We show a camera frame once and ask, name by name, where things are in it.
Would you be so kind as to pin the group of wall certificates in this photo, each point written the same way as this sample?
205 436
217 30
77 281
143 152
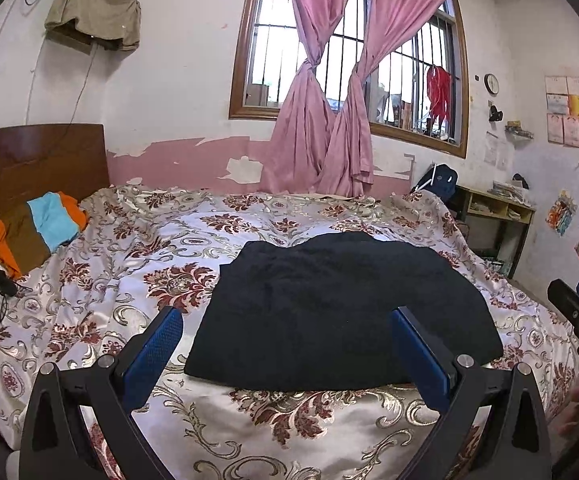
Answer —
577 110

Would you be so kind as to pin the round wall clock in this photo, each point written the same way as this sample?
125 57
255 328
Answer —
491 83

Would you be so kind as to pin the wooden headboard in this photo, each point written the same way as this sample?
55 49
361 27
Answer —
34 170

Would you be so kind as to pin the beige cloth covered air conditioner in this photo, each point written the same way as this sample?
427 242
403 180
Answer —
94 10

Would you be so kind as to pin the red hanging garment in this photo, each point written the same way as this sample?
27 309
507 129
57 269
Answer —
439 95

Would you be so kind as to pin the small wall shelf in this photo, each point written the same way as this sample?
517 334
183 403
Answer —
519 130

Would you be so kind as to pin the pink curtain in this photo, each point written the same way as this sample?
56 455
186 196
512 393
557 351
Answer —
307 125
357 125

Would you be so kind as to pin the floral bedspread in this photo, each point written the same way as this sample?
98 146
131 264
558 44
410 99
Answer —
144 240

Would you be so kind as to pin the wooden desk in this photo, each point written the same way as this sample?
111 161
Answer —
499 210

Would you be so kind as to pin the person's right hand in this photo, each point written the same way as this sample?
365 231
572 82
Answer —
574 410

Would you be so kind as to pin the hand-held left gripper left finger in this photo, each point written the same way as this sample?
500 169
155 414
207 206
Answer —
152 355

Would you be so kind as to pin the wooden framed window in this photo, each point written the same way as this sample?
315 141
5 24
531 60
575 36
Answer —
274 55

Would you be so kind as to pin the black garment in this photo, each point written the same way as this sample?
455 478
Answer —
339 310

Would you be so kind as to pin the blue backpack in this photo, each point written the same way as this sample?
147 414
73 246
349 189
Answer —
439 180

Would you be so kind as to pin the orange blue brown pillow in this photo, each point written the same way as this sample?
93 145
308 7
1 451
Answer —
34 232

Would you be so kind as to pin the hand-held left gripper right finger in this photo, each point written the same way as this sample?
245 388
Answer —
422 360

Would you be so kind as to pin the dark wall fixture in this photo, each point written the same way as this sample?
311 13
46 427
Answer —
494 112

